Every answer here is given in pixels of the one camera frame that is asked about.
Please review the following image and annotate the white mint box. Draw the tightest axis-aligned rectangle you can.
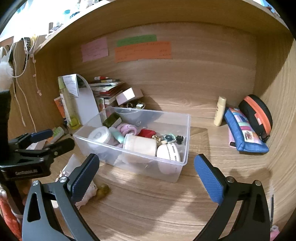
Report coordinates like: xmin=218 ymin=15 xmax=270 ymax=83
xmin=109 ymin=126 xmax=125 ymax=144

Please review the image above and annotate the dark green bottle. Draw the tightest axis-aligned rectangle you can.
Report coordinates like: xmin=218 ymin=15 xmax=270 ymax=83
xmin=103 ymin=113 xmax=122 ymax=128

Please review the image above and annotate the beige cylindrical container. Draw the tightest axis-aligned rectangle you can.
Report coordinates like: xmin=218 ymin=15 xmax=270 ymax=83
xmin=123 ymin=133 xmax=157 ymax=157

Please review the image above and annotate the pink round jar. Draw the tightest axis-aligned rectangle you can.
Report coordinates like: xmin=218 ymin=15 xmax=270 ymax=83
xmin=157 ymin=143 xmax=181 ymax=175

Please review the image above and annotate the black small keychain figure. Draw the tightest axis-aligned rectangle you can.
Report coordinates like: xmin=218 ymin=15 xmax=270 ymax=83
xmin=176 ymin=136 xmax=184 ymax=145

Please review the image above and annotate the white crumpled cloth bag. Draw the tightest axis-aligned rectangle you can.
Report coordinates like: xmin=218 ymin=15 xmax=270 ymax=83
xmin=55 ymin=154 xmax=100 ymax=209

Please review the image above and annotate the white curved file holder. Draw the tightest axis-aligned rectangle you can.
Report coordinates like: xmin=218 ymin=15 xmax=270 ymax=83
xmin=62 ymin=73 xmax=102 ymax=128

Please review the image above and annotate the yellow liquid bottle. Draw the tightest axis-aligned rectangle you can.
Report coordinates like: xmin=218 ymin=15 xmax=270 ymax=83
xmin=58 ymin=76 xmax=80 ymax=130

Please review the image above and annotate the stack of books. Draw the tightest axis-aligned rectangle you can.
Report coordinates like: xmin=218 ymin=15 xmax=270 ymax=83
xmin=89 ymin=79 xmax=125 ymax=105

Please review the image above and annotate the white fluffy pompom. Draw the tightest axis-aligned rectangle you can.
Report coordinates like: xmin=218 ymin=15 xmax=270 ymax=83
xmin=0 ymin=62 xmax=13 ymax=91

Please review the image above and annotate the red white glue stick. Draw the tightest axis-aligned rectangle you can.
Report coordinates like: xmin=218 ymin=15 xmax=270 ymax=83
xmin=94 ymin=76 xmax=109 ymax=81

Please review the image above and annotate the small pink white box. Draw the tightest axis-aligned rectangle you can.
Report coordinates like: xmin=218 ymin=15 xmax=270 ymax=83
xmin=116 ymin=87 xmax=144 ymax=105

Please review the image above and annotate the red pouch with gold charm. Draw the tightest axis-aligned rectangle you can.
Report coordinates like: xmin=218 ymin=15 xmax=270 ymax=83
xmin=137 ymin=128 xmax=162 ymax=142

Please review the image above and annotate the clear plastic storage bin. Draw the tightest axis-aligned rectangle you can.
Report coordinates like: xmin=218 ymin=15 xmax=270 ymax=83
xmin=74 ymin=107 xmax=191 ymax=182

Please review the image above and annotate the bowl of trinkets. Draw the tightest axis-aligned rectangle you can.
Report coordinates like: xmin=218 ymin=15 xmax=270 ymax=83
xmin=126 ymin=101 xmax=146 ymax=109

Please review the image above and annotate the blue patchwork pencil pouch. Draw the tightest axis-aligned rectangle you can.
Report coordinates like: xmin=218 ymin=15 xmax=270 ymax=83
xmin=224 ymin=108 xmax=269 ymax=154

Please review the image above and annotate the pink sticky note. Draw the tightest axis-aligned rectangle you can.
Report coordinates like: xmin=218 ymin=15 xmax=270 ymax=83
xmin=81 ymin=37 xmax=109 ymax=62

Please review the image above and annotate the black orange zipper case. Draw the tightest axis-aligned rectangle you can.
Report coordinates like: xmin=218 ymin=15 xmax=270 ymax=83
xmin=238 ymin=94 xmax=273 ymax=143

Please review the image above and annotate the cream lotion tube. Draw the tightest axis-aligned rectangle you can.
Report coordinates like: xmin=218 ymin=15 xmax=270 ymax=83
xmin=214 ymin=96 xmax=227 ymax=126

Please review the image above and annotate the orange paper note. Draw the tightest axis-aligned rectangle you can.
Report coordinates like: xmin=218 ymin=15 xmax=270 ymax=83
xmin=115 ymin=41 xmax=172 ymax=63

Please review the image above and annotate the green paper strip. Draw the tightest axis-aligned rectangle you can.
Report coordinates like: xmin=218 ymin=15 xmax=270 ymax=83
xmin=116 ymin=34 xmax=157 ymax=47

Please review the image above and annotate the pink coiled cable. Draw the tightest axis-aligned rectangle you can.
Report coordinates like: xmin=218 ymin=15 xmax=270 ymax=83
xmin=115 ymin=122 xmax=139 ymax=137

